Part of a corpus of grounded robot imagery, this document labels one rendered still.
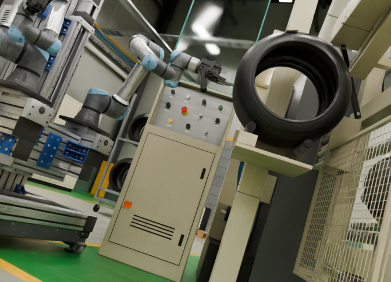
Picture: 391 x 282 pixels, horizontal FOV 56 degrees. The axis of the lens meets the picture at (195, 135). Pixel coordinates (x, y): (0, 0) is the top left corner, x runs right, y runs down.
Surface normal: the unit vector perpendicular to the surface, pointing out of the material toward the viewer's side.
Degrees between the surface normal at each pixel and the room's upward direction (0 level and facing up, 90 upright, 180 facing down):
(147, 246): 90
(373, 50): 162
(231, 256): 90
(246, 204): 90
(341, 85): 88
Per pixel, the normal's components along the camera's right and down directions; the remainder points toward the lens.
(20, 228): 0.86, 0.18
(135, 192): -0.02, -0.22
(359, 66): -0.31, 0.81
